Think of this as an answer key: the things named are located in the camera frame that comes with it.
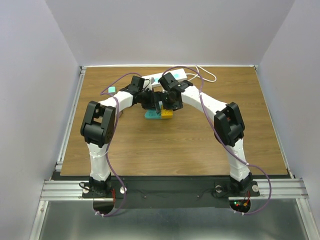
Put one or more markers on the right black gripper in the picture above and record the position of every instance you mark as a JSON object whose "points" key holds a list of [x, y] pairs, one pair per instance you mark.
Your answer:
{"points": [[177, 104]]}

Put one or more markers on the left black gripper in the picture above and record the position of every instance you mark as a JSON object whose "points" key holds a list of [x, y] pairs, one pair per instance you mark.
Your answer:
{"points": [[151, 105]]}

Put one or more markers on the yellow cube socket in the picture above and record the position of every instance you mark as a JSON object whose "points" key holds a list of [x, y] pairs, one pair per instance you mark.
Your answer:
{"points": [[166, 113]]}

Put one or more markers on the teal triangular block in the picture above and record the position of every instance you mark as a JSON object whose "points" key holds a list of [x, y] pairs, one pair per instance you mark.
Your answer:
{"points": [[151, 114]]}

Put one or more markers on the white power strip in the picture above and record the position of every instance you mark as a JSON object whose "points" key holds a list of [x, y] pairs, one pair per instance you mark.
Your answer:
{"points": [[179, 74]]}

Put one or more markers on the teal charger plug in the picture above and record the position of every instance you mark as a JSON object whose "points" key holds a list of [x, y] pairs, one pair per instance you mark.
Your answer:
{"points": [[112, 90]]}

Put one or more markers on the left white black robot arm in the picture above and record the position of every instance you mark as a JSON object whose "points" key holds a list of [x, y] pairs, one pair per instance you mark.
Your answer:
{"points": [[99, 125]]}

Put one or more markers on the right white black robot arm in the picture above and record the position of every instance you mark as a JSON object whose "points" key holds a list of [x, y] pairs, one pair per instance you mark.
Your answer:
{"points": [[225, 120]]}

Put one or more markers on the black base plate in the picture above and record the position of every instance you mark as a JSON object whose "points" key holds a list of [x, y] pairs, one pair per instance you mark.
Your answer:
{"points": [[168, 192]]}

